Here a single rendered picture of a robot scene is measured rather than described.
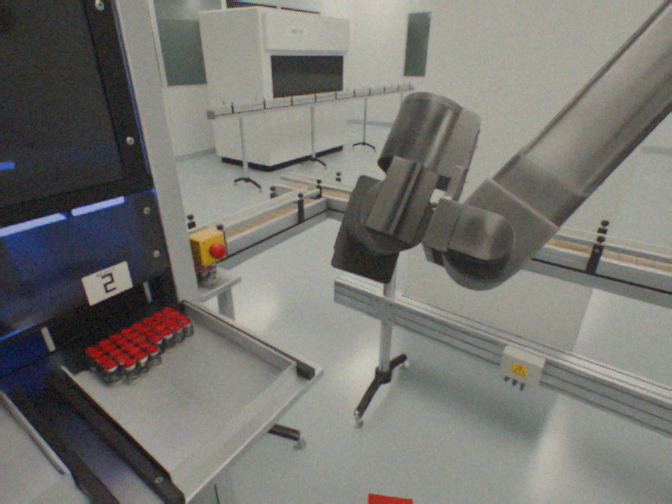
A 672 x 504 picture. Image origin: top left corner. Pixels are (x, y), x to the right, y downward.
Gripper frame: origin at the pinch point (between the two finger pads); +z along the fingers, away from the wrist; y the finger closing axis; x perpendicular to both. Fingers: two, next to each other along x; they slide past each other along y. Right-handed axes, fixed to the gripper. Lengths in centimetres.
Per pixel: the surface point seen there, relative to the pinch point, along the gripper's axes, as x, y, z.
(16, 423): -43, 45, 20
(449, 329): 50, 11, 95
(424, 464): 60, 64, 106
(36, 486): -32, 47, 10
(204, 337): -22, 27, 38
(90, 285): -44, 22, 29
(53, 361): -48, 39, 33
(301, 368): -1.0, 24.1, 25.7
